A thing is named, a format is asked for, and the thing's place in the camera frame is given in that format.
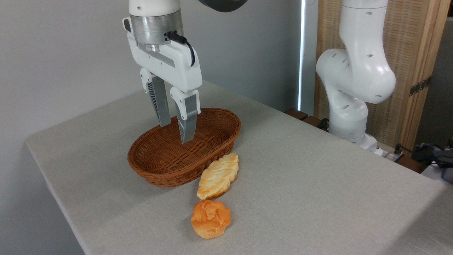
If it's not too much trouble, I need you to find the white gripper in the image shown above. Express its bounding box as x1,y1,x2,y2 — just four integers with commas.
127,32,203,145

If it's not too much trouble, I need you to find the dark metal screen hinge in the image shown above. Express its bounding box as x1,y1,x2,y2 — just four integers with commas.
409,76,432,96

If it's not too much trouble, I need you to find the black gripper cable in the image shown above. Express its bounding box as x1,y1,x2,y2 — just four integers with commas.
166,31,196,67

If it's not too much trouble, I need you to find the round orange bread bun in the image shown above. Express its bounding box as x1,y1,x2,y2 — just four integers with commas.
191,200,231,239

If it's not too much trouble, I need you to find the brown oval wicker basket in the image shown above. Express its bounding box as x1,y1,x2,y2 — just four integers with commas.
127,108,242,187

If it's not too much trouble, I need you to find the dark brown wooden block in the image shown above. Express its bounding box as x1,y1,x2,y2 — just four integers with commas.
285,108,309,121

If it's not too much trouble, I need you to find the black power cable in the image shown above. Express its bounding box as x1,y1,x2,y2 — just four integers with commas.
394,143,439,160

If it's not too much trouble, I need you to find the long braided pale bread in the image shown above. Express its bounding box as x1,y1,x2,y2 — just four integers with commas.
197,153,240,200

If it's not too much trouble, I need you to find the wooden rattan folding screen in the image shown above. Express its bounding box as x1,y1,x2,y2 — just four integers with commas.
314,0,452,153

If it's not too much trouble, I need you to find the grey bag with cables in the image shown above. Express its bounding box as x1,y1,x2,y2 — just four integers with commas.
413,143,453,184

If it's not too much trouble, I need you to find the beige linen tablecloth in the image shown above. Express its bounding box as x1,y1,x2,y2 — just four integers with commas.
25,81,453,255

